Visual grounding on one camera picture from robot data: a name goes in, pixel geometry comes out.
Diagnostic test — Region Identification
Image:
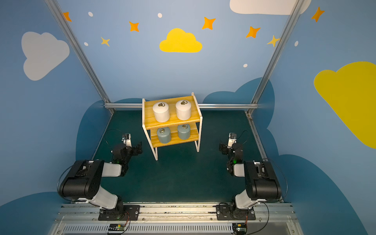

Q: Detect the grey-blue tea canister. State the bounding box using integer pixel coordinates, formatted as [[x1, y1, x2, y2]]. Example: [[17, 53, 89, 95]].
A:
[[177, 124, 191, 140], [157, 127, 171, 144]]

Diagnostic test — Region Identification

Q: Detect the white tea canister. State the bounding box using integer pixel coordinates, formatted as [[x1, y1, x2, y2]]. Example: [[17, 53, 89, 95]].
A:
[[152, 102, 170, 123], [175, 99, 192, 120]]

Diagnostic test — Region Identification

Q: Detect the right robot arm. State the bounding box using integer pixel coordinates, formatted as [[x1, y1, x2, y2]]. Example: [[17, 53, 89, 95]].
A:
[[219, 143, 282, 212]]

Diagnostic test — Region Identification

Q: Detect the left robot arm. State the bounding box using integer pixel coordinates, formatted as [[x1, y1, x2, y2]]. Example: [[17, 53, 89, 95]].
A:
[[57, 142, 143, 213]]

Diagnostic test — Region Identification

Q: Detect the wooden two-tier shelf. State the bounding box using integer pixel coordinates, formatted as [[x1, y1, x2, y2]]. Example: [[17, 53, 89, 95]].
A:
[[142, 93, 203, 160]]

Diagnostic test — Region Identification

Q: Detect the left controller board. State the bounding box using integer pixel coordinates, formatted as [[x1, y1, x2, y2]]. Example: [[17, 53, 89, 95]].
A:
[[107, 223, 127, 235]]

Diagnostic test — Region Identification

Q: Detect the controller board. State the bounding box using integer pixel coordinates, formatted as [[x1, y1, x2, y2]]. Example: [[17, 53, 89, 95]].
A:
[[107, 223, 127, 235], [232, 223, 247, 235]]

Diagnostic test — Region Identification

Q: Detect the right controller board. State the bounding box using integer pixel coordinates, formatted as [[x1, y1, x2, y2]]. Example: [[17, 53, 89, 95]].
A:
[[232, 223, 247, 235]]

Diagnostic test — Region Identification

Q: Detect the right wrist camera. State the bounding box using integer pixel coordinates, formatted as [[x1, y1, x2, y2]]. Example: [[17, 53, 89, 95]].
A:
[[227, 133, 237, 148]]

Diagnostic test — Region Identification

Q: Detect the left camera cable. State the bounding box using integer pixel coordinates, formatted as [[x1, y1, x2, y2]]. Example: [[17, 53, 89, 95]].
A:
[[103, 128, 125, 145]]

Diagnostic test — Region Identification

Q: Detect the rear aluminium frame bar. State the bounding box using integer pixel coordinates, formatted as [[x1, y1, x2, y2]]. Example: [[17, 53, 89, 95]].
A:
[[104, 103, 258, 109]]

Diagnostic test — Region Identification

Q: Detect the right aluminium frame post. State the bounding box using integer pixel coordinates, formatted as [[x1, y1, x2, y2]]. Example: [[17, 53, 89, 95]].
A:
[[247, 0, 305, 116]]

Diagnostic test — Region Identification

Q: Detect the aluminium frame post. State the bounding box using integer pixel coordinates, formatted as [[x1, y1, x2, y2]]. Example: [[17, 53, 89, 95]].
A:
[[45, 0, 111, 103], [247, 0, 305, 116]]

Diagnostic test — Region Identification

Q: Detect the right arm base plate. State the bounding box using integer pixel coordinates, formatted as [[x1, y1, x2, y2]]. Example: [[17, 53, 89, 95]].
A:
[[215, 203, 256, 220]]

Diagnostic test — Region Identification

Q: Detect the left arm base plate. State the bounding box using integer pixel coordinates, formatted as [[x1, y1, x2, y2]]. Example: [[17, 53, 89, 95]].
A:
[[98, 205, 141, 221]]

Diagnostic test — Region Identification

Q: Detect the left aluminium frame post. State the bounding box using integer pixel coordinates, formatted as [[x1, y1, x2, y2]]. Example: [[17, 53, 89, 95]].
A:
[[45, 0, 111, 103]]

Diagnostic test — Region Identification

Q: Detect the aluminium mounting rail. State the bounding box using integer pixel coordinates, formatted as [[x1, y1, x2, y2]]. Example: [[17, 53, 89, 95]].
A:
[[49, 202, 303, 235]]

